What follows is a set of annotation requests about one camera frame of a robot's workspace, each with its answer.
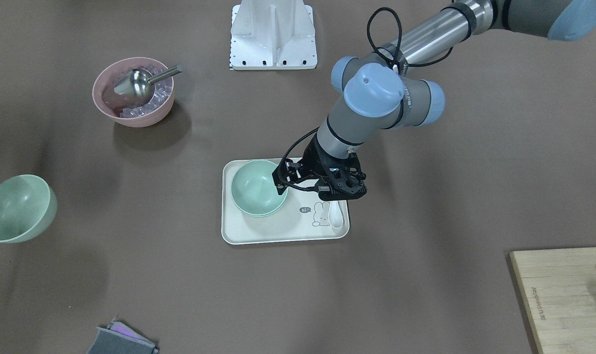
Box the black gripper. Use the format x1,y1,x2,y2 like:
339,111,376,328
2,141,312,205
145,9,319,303
273,135,367,201

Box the green bowl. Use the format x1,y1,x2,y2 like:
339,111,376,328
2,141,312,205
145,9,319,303
0,175,57,243
232,195,287,217
230,159,280,198

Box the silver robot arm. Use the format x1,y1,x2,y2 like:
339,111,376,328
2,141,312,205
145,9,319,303
272,0,596,201

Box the green bowl on tray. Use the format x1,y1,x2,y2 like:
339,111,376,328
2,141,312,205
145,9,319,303
232,195,287,217

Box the cream rabbit tray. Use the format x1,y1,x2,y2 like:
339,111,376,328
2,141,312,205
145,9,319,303
221,160,351,245

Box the white ceramic spoon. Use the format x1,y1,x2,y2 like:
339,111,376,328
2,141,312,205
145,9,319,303
329,200,343,229

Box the clear ice cubes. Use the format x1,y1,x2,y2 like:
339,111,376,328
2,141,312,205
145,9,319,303
117,65,170,118

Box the pink bowl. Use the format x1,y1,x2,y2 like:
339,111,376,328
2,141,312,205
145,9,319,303
92,57,176,128

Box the metal ice scoop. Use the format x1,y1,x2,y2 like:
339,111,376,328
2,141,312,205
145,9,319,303
112,65,182,108

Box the grey and purple cloths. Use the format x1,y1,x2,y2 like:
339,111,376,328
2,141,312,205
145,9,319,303
87,319,159,354

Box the wooden cutting board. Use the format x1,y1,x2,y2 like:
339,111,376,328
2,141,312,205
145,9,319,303
510,247,596,354

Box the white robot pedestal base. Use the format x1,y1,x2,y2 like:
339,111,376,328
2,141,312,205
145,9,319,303
229,0,318,70

